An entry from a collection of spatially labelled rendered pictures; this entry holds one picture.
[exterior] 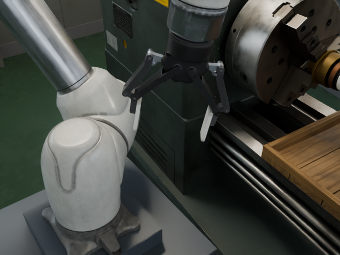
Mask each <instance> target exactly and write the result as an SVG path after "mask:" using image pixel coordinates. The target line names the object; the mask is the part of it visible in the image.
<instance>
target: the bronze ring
mask: <svg viewBox="0 0 340 255"><path fill-rule="evenodd" d="M308 72H309V73H310V74H311V78H312V82H313V83H315V84H321V85H323V86H324V87H326V88H332V89H333V90H336V91H339V90H338V89H337V88H336V82H337V79H338V77H339V75H340V54H339V53H338V51H336V50H328V51H326V52H325V53H324V54H322V55H321V56H320V58H319V59H318V60H317V62H316V63H314V62H312V61H311V60H310V61H309V64H308Z"/></svg>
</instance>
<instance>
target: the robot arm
mask: <svg viewBox="0 0 340 255"><path fill-rule="evenodd" d="M229 2H230V0H171V3H170V7H169V12H168V17H167V26H168V28H169V35H168V40H167V45H166V50H165V52H164V53H163V55H162V54H158V53H155V52H154V50H153V49H148V50H147V53H146V57H145V60H144V61H143V62H142V63H141V65H140V66H139V67H138V68H137V70H136V71H135V72H134V73H133V74H132V76H131V77H130V78H129V80H128V81H127V82H126V83H125V82H123V81H121V80H119V79H116V78H115V77H114V76H112V75H111V74H110V73H109V72H108V71H107V70H105V69H102V68H98V67H91V66H90V64H89V63H88V61H87V60H86V59H85V57H84V56H83V54H82V53H81V52H80V50H79V49H78V47H77V46H76V45H75V43H74V42H73V40H72V39H71V38H70V36H69V35H68V33H67V32H66V31H65V29H64V28H63V26H62V25H61V24H60V22H59V21H58V19H57V18H56V17H55V15H54V14H53V12H52V11H51V10H50V8H49V7H48V5H47V4H46V3H45V1H44V0H0V20H1V21H2V22H3V23H4V25H5V26H6V27H7V29H8V30H9V31H10V32H11V34H12V35H13V36H14V37H15V39H16V40H17V41H18V43H19V44H20V45H21V46H22V48H23V49H24V50H25V51H26V52H27V54H28V55H29V56H30V57H31V59H32V60H33V61H34V62H35V64H36V65H37V66H38V67H39V69H40V70H41V71H42V73H43V74H44V75H45V76H46V78H47V79H48V80H49V81H50V83H51V84H52V85H53V86H54V88H55V89H56V90H57V91H58V92H57V107H58V109H59V111H60V113H61V115H62V118H63V120H64V121H63V122H61V123H59V124H58V125H56V126H55V127H54V128H53V129H52V130H51V131H50V132H49V134H48V136H47V137H46V140H45V142H44V145H43V148H42V152H41V160H40V164H41V172H42V178H43V181H44V185H45V189H46V193H47V197H48V200H49V203H50V205H51V206H50V207H47V208H45V209H44V210H43V211H42V213H41V214H42V218H43V219H44V220H45V221H46V222H48V223H49V224H50V225H51V227H52V228H53V230H54V232H55V233H56V235H57V237H58V238H59V240H60V242H61V243H62V245H63V247H64V248H65V250H66V252H67V255H91V254H92V253H94V252H96V251H98V250H99V249H101V248H103V249H104V250H105V251H107V252H108V253H109V254H110V255H120V254H121V252H122V250H121V247H120V245H119V243H118V241H117V239H118V238H120V237H121V236H123V235H125V234H127V233H129V232H134V231H137V230H138V229H139V228H140V220H139V219H138V218H137V217H136V216H134V215H133V214H131V213H130V212H129V210H128V209H127V208H126V207H125V206H124V205H123V203H122V202H121V200H120V185H121V183H122V178H123V171H124V166H125V161H126V156H127V154H128V152H129V150H130V148H131V146H132V144H133V141H134V139H135V136H136V133H137V130H138V126H139V121H140V114H141V110H140V107H141V101H142V97H143V96H144V95H146V94H147V93H148V92H150V91H151V90H153V89H154V88H156V87H157V86H158V85H160V84H161V83H165V82H166V81H167V80H169V79H171V80H173V81H174V82H183V83H186V84H190V83H193V82H194V83H195V85H196V86H197V88H198V89H199V90H200V91H201V93H202V95H203V96H204V98H205V99H206V101H207V103H208V108H207V111H206V114H205V118H204V121H203V124H202V128H201V131H200V137H201V141H203V142H204V141H205V138H206V135H207V132H208V128H209V126H214V125H215V124H216V120H217V117H218V116H220V113H221V112H225V113H229V112H230V106H229V101H228V97H227V93H226V88H225V84H224V80H223V77H224V71H225V70H224V64H223V62H222V61H218V62H217V63H209V62H208V59H209V56H210V52H211V48H212V46H213V42H214V39H217V38H218V37H219V36H220V31H221V28H222V24H223V22H224V19H225V15H226V12H227V10H228V4H229ZM157 62H161V64H162V66H163V67H162V68H160V70H159V71H158V72H157V73H155V74H154V75H153V76H151V77H150V78H148V79H147V80H146V81H144V82H143V83H142V84H140V85H139V86H137V87H136V88H135V86H136V85H137V84H138V83H139V82H140V80H141V79H142V78H143V77H144V75H145V74H146V73H147V72H148V71H149V69H150V67H151V66H154V65H155V64H156V63H157ZM208 70H210V71H211V72H212V75H213V76H215V77H216V80H217V85H218V89H219V93H220V98H221V103H218V102H217V100H216V98H215V97H214V95H213V93H212V92H211V90H210V88H209V86H208V85H207V83H206V81H205V80H204V78H203V75H204V74H205V73H206V72H208Z"/></svg>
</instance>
